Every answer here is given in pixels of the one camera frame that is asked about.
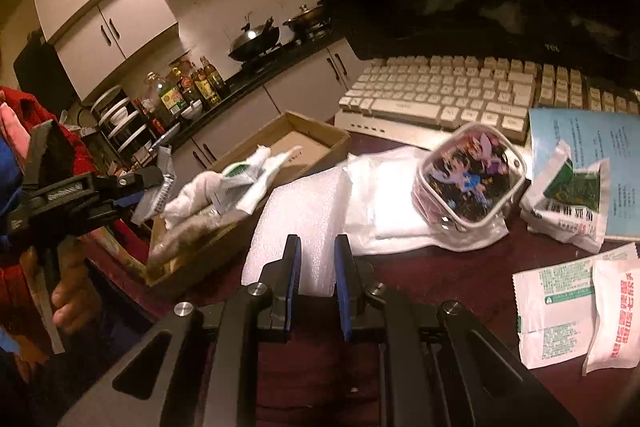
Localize black wok on stove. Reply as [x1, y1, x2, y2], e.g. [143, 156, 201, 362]
[228, 17, 280, 63]

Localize white red-print packet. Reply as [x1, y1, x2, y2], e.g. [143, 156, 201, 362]
[582, 258, 639, 375]

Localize crinkled clear plastic bag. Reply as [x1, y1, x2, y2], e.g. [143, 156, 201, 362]
[146, 206, 221, 271]

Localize white foam sheet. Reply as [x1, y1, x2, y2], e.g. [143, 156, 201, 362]
[241, 162, 352, 298]

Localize white plastic mailer bag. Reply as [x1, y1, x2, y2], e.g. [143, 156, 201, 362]
[344, 146, 509, 256]

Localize beige computer keyboard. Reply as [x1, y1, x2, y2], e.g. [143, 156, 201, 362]
[334, 55, 639, 150]

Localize white green-print sachet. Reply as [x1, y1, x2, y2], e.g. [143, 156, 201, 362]
[512, 243, 638, 369]

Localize green white snack packet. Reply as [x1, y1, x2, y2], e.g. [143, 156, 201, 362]
[520, 141, 611, 254]

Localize oil bottles on counter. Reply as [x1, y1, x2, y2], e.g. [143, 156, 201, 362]
[145, 54, 230, 122]

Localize blue floral wipes packet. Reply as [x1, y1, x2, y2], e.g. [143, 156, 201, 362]
[209, 145, 304, 217]

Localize person's left hand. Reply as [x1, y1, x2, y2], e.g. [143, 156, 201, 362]
[20, 237, 101, 339]

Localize cardboard box tray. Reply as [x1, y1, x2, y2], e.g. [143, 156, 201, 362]
[145, 112, 350, 296]

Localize blue paper booklet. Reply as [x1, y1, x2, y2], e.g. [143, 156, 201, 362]
[529, 108, 640, 241]

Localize white knotted towel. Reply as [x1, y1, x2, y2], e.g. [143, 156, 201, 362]
[163, 170, 222, 230]

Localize dish rack with plates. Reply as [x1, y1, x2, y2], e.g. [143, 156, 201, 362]
[90, 86, 155, 167]

